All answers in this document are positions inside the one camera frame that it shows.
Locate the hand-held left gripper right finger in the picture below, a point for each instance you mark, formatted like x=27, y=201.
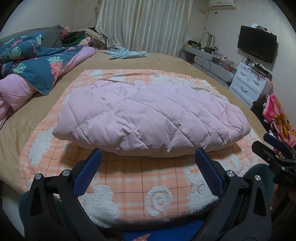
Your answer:
x=209, y=172

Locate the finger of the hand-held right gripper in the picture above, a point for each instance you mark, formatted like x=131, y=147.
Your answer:
x=272, y=139
x=263, y=149

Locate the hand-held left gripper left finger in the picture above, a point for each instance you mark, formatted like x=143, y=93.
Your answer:
x=87, y=173

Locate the pink quilted jacket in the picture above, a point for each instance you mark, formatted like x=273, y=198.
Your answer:
x=143, y=115

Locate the pile of clothes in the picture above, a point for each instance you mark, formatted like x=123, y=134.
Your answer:
x=78, y=38

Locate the dark green trousers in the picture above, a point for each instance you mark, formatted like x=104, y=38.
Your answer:
x=256, y=169

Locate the pink cartoon towel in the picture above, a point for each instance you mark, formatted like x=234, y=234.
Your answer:
x=275, y=111

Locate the dark cloth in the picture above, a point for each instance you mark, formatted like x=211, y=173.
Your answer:
x=257, y=109

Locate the orange checked blanket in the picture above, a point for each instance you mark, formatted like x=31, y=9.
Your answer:
x=138, y=180

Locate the white drawer cabinet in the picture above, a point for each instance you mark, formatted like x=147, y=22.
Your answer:
x=245, y=81

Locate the black set-top box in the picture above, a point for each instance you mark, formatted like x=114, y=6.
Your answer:
x=262, y=71

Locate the grey desk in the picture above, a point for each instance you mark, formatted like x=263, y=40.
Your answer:
x=219, y=71

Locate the black television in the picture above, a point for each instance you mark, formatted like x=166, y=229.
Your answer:
x=256, y=44

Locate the desk clutter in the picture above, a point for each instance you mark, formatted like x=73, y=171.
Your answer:
x=208, y=48

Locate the floral blue pink-lined quilt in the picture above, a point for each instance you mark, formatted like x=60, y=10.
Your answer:
x=39, y=67

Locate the tan bed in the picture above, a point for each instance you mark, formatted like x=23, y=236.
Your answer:
x=173, y=60

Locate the light blue cloth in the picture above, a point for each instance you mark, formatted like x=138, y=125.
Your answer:
x=124, y=53

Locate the grey pillow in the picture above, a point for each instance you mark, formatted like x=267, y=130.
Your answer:
x=50, y=37

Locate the white air conditioner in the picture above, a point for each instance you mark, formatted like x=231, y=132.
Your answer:
x=222, y=3

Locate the white curtain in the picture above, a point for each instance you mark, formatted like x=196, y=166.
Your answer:
x=150, y=23

